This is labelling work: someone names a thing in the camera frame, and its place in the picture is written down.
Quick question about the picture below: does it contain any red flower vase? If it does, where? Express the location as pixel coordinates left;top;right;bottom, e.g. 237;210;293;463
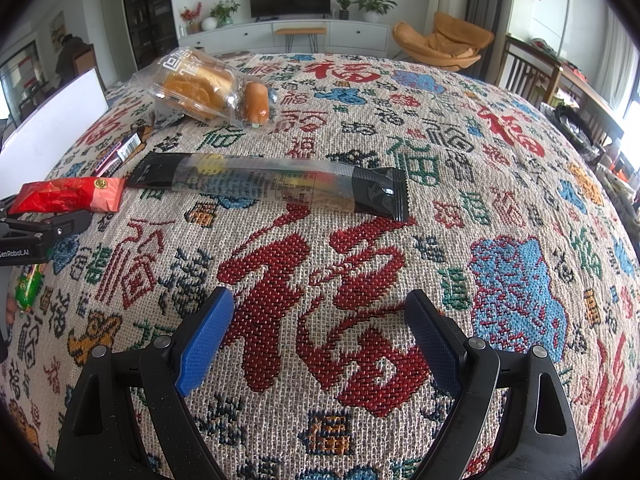
180;1;203;34

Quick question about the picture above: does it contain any green potted plant left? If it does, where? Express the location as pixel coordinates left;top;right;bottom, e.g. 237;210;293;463
209;0;241;27

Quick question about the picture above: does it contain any black tall cabinet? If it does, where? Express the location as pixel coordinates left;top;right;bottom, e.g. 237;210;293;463
122;0;178;70

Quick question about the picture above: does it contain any green potted plant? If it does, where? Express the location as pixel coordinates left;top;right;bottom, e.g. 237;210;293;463
355;0;397;23
209;0;241;27

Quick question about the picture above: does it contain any dark snickers chocolate bar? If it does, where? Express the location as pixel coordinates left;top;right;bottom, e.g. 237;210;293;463
91;126;153;178

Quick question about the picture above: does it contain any clear bag of bread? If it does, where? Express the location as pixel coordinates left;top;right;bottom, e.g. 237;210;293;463
131;47;241;122

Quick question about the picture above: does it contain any white cardboard box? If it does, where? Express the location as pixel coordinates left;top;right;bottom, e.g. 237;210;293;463
0;68;108;198

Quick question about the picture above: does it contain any person in dark clothes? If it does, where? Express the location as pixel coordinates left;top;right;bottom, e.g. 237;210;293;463
55;34;92;88

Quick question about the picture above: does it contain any orange lounge chair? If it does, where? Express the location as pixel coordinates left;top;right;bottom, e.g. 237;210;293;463
392;12;495;72

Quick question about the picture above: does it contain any white tv cabinet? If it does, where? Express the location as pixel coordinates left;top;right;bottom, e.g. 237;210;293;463
178;18;390;58

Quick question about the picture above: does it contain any green snack packet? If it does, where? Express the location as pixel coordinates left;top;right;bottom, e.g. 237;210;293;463
15;263;47;312

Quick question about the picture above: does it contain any small sausage bun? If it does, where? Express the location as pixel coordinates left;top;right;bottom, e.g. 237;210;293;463
243;81;271;127

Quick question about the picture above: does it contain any dark wooden chair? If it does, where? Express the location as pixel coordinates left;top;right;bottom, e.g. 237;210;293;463
495;35;563;106

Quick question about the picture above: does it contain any green potted plant right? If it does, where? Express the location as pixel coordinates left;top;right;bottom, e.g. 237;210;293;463
355;0;397;23

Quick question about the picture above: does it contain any patterned woven table cloth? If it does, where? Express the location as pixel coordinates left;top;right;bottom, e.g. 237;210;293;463
1;54;639;479

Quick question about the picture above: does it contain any red snack packet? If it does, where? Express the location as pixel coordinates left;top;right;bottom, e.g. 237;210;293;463
9;177;126;214

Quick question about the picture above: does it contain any small wooden bench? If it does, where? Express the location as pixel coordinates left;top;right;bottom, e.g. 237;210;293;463
273;27;326;53

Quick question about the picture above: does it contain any long black clear snack pack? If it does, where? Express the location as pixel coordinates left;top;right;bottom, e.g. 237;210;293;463
126;153;409;222

